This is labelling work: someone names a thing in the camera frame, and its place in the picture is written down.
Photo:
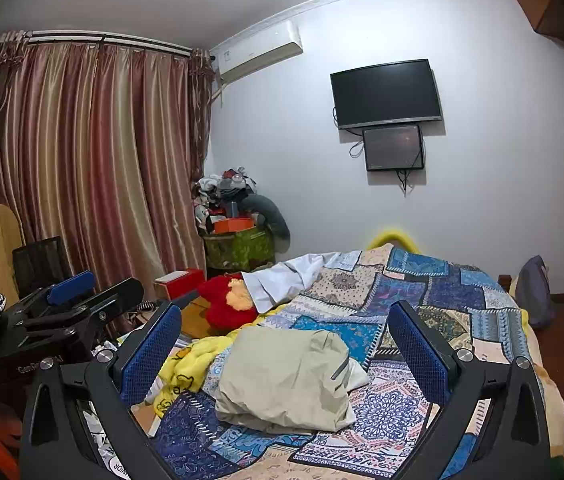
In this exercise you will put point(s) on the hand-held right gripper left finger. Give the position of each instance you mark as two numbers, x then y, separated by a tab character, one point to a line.
152	355

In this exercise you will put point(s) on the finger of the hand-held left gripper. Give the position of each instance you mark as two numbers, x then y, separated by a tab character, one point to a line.
69	285
112	300

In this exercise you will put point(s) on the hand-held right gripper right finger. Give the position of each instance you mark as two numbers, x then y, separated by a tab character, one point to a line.
419	355

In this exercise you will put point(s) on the white and beige jacket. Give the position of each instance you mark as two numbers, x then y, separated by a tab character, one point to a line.
282	380

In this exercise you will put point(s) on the pile of mixed clothes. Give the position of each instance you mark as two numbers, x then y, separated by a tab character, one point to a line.
224	190

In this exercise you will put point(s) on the black mesh panel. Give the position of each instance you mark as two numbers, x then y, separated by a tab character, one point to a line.
42	265

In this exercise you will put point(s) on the yellow printed blanket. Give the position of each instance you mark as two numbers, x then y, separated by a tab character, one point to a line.
192	365

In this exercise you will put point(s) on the red box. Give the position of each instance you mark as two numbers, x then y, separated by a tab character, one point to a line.
182	285

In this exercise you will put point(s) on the blue patchwork blanket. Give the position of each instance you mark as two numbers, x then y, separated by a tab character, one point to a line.
436	285

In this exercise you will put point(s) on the red plush toy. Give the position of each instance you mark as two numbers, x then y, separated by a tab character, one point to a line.
219	305

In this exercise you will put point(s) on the orange cloth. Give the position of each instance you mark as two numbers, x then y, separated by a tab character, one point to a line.
4	450

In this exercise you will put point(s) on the striped brown curtain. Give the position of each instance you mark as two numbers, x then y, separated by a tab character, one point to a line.
87	170

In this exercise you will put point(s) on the yellow cushion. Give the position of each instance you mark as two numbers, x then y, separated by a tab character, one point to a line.
394	235

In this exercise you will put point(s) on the dark grey bag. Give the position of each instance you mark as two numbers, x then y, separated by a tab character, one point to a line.
535	290

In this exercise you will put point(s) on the green patterned box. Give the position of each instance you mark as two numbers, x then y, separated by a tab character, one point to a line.
239	252

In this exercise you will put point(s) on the orange box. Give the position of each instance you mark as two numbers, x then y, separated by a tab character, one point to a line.
234	225

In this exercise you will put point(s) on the white shirt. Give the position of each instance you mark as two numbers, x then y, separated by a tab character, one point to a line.
282	280

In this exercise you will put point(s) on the grey neck pillow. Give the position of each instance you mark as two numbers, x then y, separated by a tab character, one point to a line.
274	220

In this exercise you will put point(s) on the curtain rod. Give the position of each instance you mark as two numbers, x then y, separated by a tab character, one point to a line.
112	42

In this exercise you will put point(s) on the white air conditioner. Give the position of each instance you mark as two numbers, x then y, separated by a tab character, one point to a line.
257	52

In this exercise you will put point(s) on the small black wall monitor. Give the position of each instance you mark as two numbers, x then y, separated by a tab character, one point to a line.
392	147

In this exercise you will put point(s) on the large black wall monitor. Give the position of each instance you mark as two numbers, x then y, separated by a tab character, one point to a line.
385	92

